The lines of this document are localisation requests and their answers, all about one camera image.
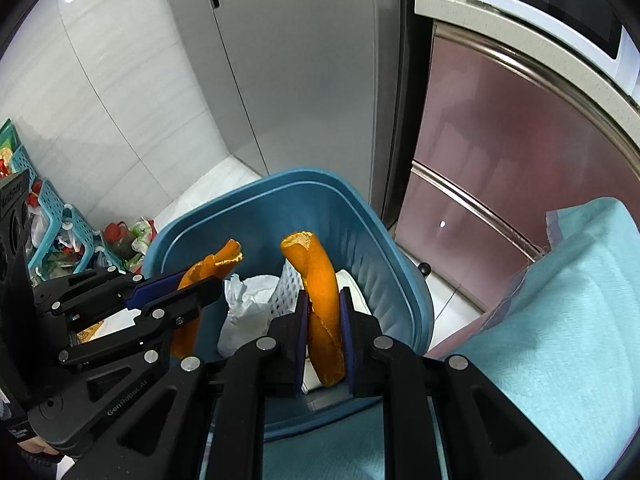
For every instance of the clear plastic wrap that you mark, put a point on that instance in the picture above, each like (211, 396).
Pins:
(287, 290)

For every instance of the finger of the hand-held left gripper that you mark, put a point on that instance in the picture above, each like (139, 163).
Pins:
(165, 317)
(155, 289)

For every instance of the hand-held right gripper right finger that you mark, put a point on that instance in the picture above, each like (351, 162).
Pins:
(346, 345)

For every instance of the teal and purple blanket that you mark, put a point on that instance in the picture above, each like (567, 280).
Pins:
(560, 340)

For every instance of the pink kitchen counter cabinet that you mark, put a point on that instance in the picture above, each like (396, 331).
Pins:
(500, 150)

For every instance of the white tissue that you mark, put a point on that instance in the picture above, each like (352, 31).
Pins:
(245, 310)

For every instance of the orange peel strip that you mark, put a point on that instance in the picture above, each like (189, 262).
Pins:
(320, 305)
(207, 265)

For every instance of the white microwave oven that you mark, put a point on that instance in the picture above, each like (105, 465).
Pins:
(565, 5)

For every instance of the grey refrigerator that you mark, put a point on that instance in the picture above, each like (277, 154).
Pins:
(310, 70)

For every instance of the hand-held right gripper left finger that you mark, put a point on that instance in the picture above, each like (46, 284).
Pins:
(300, 345)

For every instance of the teal plastic basket rack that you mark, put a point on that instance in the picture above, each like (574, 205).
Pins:
(47, 220)

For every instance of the blue plastic trash bin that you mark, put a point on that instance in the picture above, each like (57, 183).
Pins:
(380, 260)

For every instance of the plastic bag of vegetables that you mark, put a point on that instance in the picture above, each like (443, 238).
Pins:
(132, 240)

